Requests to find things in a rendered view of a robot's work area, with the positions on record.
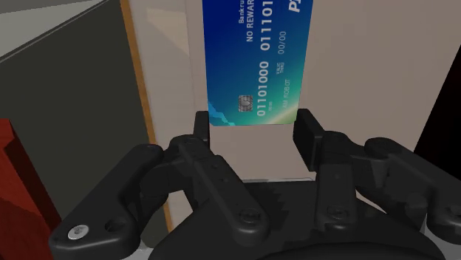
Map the blue bank card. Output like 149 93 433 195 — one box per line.
201 0 314 127

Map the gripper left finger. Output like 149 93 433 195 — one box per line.
48 109 272 260

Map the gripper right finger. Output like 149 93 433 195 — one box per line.
292 108 461 239

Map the red block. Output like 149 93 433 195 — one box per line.
0 118 63 260

